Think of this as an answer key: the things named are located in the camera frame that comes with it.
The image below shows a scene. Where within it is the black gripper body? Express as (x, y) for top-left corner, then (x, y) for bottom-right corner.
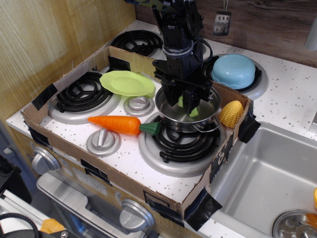
(153, 47), (212, 96)

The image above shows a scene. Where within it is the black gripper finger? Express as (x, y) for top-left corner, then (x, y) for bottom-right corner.
(183, 89), (200, 114)
(162, 81), (184, 106)

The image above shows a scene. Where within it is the green toy broccoli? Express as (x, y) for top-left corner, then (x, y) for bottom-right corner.
(178, 96), (199, 118)

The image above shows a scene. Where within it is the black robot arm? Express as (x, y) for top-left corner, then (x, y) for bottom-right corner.
(129, 0), (213, 114)

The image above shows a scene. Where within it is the stainless steel pot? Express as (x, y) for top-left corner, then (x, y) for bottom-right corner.
(155, 88), (220, 133)

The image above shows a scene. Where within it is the silver knob middle stovetop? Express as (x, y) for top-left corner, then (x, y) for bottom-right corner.
(124, 96), (155, 117)

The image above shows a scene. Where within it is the silver knob stovetop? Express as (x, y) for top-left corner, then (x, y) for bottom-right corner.
(124, 96), (155, 117)
(86, 129), (121, 157)

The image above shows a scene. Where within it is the yellow toy corn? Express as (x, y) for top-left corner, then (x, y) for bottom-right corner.
(218, 100), (244, 128)

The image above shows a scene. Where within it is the light green plastic plate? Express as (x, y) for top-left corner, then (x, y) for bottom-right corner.
(100, 70), (156, 96)

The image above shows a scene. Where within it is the back left black burner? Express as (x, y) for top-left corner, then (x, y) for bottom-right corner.
(106, 30), (166, 60)

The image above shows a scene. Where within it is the black burner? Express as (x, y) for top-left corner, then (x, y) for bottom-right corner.
(138, 113), (227, 178)
(203, 54), (268, 100)
(49, 71), (121, 124)
(106, 30), (166, 60)

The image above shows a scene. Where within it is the light blue plastic bowl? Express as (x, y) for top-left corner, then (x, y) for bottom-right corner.
(211, 54), (256, 90)

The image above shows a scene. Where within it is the hanging metal spatula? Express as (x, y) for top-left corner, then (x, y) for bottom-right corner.
(212, 0), (232, 36)

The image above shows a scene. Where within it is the orange toy carrot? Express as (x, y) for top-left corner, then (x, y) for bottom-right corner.
(88, 116), (161, 135)

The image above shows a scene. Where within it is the front right black burner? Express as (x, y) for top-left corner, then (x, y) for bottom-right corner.
(138, 113), (227, 178)

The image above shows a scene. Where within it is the back right black burner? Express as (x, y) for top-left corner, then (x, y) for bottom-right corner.
(203, 54), (268, 100)

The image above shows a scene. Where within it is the silver knob front stovetop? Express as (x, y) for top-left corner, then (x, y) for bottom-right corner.
(86, 129), (121, 157)

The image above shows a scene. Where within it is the front left black burner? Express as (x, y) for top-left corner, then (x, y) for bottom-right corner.
(49, 71), (121, 124)

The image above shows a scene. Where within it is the cardboard fence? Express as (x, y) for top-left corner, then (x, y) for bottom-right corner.
(22, 47), (258, 233)

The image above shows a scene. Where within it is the silver sink basin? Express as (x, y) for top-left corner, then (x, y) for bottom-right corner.
(210, 122), (317, 238)

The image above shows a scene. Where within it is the silver oven knob right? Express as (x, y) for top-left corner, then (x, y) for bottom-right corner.
(119, 199), (155, 233)

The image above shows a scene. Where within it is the silver oven knob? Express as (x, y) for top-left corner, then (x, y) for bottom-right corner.
(31, 146), (61, 175)
(119, 199), (155, 233)

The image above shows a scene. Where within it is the silver oven knob left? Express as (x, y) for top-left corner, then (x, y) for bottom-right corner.
(31, 146), (61, 175)

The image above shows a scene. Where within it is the sink drain strainer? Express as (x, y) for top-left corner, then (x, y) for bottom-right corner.
(271, 209), (317, 238)

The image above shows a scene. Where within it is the orange toy in sink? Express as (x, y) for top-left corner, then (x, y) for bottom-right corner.
(306, 188), (317, 228)

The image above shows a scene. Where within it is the orange object bottom left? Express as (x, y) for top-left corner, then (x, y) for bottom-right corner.
(40, 218), (65, 234)

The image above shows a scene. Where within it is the silver oven door handle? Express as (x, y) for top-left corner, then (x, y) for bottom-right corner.
(37, 173), (146, 238)

